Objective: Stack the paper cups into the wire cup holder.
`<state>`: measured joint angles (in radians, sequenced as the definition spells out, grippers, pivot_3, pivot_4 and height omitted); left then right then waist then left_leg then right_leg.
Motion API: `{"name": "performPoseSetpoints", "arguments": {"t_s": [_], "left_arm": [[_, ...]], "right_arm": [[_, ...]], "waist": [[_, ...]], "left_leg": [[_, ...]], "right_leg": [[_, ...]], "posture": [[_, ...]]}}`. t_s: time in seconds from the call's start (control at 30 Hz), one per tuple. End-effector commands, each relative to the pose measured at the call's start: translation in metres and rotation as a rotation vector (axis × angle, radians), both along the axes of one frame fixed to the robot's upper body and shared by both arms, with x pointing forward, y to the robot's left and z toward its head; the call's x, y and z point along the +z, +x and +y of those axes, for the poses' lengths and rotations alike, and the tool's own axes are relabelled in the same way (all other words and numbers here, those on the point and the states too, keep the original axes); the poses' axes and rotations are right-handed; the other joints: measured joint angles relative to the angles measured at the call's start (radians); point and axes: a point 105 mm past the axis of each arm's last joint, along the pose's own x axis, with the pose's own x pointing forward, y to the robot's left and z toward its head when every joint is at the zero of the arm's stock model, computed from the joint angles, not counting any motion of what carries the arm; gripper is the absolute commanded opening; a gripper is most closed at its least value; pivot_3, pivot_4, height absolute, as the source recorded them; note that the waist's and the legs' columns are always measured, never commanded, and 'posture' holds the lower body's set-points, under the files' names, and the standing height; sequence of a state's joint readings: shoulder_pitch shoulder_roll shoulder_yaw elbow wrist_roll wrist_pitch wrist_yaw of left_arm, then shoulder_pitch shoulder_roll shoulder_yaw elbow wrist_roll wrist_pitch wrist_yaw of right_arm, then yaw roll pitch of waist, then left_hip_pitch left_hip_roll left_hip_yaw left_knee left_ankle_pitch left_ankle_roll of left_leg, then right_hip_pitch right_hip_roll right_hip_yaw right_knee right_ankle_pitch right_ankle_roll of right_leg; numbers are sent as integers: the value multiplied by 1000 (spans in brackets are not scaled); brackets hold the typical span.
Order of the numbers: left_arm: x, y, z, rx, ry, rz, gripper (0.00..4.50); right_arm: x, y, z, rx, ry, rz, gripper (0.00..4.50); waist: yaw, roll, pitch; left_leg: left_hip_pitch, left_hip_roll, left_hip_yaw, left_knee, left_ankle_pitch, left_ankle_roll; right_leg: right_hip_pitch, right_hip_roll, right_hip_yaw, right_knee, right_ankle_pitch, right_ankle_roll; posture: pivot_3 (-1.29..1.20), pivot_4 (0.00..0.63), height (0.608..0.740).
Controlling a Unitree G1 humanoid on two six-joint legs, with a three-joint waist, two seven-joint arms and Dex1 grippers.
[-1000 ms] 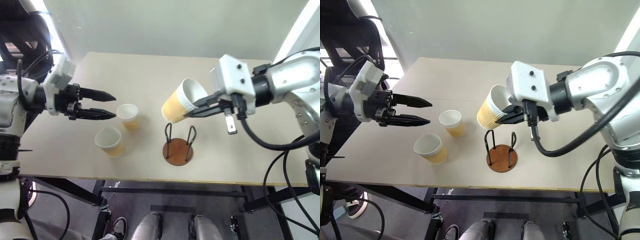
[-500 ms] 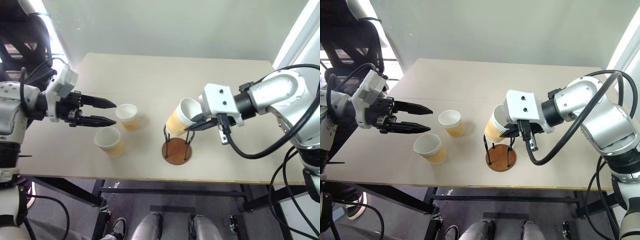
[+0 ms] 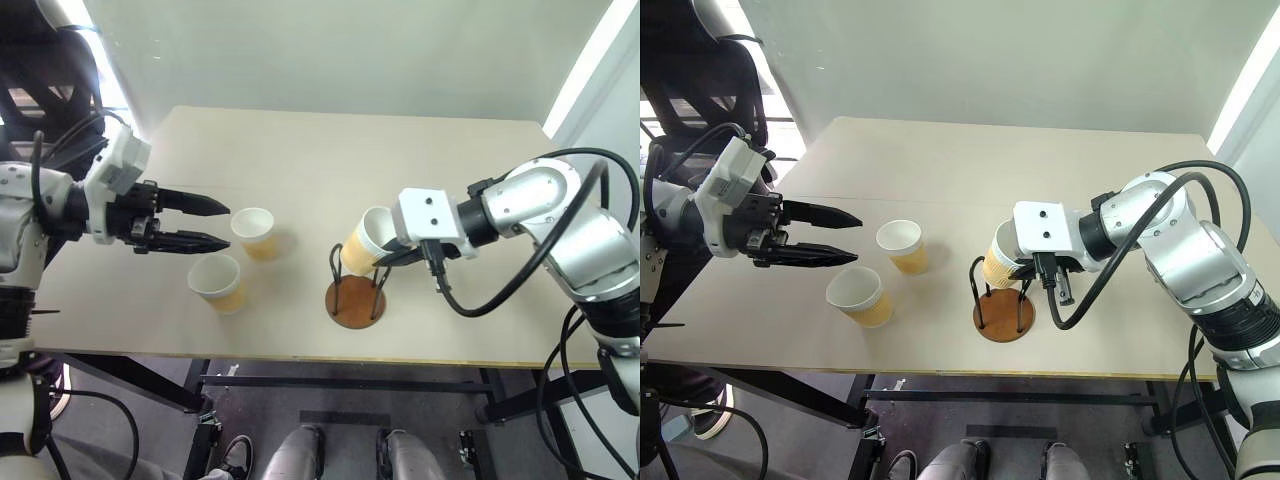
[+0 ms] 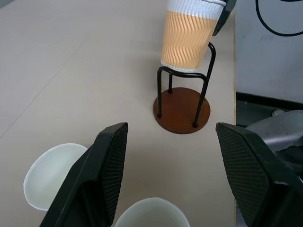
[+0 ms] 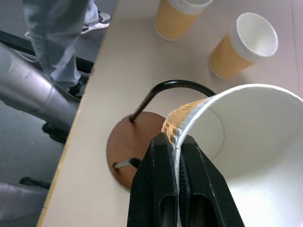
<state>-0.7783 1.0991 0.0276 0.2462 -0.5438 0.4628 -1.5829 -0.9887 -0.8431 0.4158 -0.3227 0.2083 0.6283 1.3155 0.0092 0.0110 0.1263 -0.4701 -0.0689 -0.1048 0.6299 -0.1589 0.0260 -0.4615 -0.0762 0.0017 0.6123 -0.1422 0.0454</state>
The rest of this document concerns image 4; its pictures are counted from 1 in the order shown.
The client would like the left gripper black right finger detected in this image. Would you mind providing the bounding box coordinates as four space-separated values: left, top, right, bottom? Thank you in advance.
215 122 303 227

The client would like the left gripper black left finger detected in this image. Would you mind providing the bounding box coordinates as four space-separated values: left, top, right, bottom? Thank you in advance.
39 122 129 227

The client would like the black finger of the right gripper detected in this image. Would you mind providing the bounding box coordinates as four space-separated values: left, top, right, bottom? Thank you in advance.
212 0 237 36

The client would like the orange and white ribbed cup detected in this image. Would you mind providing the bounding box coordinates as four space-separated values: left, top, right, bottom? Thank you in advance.
160 0 226 73

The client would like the white paper cup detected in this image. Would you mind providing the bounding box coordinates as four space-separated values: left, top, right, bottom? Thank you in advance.
114 197 191 227
23 143 89 211

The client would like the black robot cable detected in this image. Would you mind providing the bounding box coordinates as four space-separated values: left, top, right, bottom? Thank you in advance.
255 0 303 37

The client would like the black wire cup holder, wooden base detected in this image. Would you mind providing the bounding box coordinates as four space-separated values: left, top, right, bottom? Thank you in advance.
153 42 216 135

